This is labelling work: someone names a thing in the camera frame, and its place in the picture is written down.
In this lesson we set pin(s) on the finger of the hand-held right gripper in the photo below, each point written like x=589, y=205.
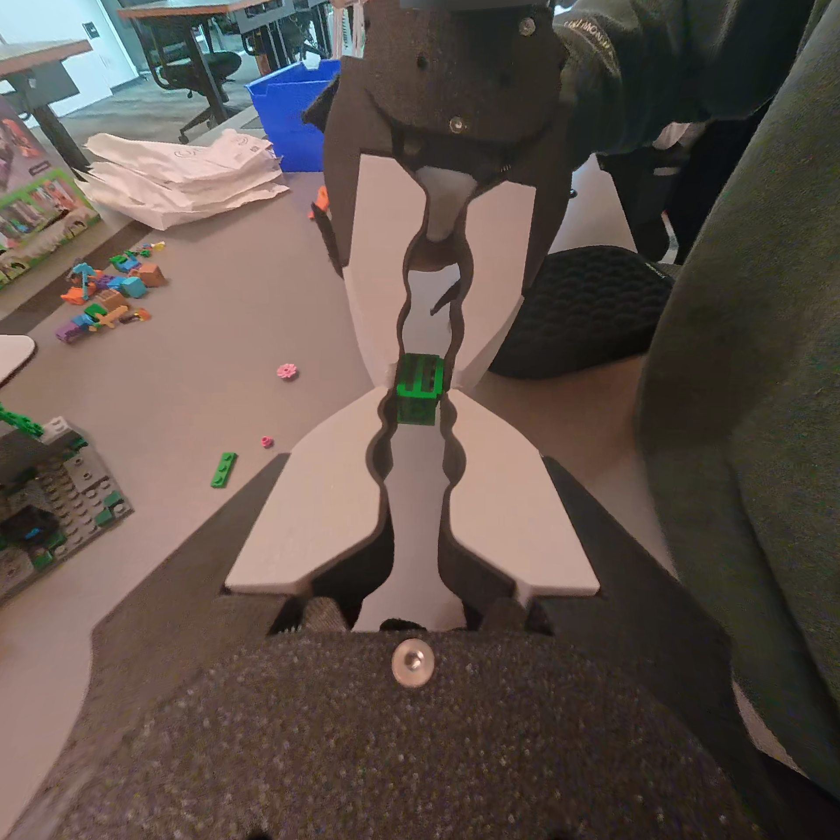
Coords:
x=502, y=262
x=380, y=229

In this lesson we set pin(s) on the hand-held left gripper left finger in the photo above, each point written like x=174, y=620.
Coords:
x=315, y=512

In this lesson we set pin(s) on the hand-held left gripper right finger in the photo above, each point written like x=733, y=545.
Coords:
x=518, y=518

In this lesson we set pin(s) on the green toy brick assembly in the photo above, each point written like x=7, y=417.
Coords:
x=420, y=380

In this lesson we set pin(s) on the person's right forearm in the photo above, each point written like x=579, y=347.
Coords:
x=656, y=65

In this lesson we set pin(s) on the grey desk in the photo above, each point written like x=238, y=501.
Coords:
x=197, y=394

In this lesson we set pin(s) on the wood-edged office desk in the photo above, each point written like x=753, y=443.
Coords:
x=39, y=56
x=170, y=8

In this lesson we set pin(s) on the small orange toy piece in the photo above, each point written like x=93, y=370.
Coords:
x=319, y=203

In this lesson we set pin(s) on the black textured wrist rest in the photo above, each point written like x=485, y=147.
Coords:
x=590, y=308

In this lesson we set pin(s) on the narrow green toy plate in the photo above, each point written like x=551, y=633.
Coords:
x=223, y=470

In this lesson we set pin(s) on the pink toy flower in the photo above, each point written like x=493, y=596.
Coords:
x=287, y=372

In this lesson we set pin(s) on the blue plastic bin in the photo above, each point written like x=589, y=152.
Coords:
x=289, y=111

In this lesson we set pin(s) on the pile of white paper bags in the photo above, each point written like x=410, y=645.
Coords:
x=184, y=177

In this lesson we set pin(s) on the black office chair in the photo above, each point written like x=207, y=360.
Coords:
x=197, y=65

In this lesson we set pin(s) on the toy brick building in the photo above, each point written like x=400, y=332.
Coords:
x=65, y=485

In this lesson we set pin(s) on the pile of colourful toy bricks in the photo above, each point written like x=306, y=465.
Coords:
x=111, y=289

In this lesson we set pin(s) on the green toy set box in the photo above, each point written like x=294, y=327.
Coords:
x=39, y=216

